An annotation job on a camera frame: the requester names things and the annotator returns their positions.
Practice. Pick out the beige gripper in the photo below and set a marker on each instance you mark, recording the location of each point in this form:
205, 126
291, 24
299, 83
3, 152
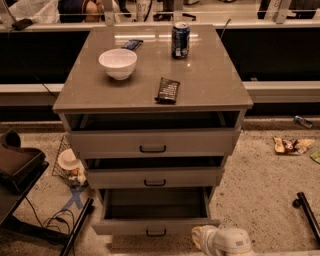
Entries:
210, 239

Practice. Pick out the grey drawer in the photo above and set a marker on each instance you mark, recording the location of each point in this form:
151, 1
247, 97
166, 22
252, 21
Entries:
154, 212
159, 143
154, 177

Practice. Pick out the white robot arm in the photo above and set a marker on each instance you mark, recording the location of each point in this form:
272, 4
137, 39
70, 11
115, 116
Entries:
213, 241

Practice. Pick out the grey drawer cabinet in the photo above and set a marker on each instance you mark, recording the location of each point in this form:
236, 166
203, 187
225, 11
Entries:
210, 96

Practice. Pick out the black caster leg right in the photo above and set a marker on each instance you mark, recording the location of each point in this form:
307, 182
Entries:
301, 202

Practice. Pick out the black stand leg left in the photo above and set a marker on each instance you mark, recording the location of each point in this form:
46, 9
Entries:
68, 245

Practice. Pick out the crumpled snack bag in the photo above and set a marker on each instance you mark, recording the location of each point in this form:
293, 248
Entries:
291, 146

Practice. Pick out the green packet on floor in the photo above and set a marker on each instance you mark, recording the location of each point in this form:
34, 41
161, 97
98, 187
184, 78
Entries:
315, 156

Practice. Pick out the black snack bar packet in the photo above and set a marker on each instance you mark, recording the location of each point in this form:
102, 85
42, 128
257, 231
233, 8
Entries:
168, 91

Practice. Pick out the blue can on floor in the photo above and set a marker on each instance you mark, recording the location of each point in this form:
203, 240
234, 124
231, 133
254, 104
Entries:
304, 122

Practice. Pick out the white ceramic bowl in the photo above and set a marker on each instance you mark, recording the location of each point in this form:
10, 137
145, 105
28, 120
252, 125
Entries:
118, 64

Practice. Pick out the black tray on stand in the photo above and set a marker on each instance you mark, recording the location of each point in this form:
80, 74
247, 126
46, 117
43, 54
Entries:
20, 169

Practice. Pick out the blue soda can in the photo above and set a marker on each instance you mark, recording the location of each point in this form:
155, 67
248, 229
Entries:
180, 40

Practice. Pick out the blue snack wrapper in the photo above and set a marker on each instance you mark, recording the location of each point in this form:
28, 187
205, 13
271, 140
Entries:
132, 44

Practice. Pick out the seated person behind glass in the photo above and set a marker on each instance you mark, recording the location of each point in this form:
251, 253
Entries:
78, 11

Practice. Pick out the black device on ledge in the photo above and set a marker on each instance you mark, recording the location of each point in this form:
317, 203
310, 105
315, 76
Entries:
22, 24

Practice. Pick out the wire basket with items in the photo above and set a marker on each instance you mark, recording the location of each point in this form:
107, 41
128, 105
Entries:
67, 166

